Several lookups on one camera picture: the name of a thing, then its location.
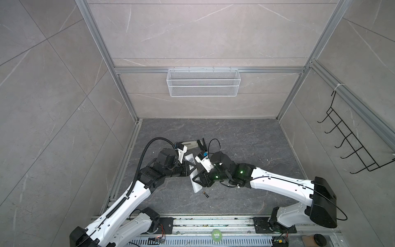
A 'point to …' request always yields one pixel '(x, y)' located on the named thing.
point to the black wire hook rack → (368, 161)
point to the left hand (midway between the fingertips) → (195, 164)
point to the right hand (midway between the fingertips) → (196, 176)
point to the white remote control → (196, 188)
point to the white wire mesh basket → (203, 83)
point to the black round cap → (320, 240)
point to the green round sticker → (216, 235)
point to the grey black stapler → (190, 144)
